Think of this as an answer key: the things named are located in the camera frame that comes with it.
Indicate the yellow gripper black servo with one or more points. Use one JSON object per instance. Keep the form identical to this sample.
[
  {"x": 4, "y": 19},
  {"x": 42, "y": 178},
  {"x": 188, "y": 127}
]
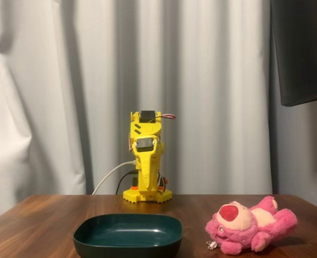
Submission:
[{"x": 145, "y": 160}]

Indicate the pink strawberry bear plush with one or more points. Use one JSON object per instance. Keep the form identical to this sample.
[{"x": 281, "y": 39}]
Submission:
[{"x": 236, "y": 228}]

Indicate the yellow robot arm with base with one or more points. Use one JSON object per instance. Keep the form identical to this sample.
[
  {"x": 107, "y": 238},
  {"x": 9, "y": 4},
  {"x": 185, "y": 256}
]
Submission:
[{"x": 145, "y": 130}]

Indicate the dark green square bin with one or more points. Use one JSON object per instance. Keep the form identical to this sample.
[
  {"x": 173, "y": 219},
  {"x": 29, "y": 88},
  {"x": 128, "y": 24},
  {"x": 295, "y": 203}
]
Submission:
[{"x": 126, "y": 231}]

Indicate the black orange table clamp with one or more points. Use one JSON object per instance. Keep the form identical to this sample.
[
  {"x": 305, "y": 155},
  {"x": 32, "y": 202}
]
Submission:
[{"x": 134, "y": 181}]

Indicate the white curtain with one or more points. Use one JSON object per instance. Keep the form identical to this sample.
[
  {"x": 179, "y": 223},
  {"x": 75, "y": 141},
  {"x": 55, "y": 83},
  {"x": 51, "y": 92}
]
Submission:
[{"x": 67, "y": 80}]

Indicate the black monitor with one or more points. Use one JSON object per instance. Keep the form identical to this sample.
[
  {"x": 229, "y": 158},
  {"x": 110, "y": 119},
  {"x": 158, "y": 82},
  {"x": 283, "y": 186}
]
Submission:
[{"x": 301, "y": 53}]

